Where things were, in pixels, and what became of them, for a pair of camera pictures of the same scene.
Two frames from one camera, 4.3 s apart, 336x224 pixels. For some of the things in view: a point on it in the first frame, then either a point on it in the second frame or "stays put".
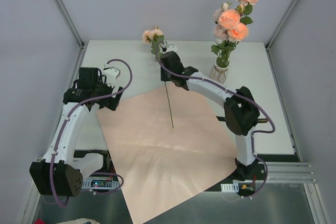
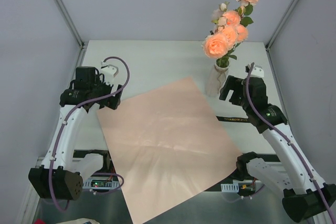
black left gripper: (112, 100) stays put
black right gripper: (166, 57) -> (233, 91)
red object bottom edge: (39, 221) stays put
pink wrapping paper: (168, 147) stays put
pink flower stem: (155, 37) -> (217, 45)
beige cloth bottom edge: (80, 221) stays put
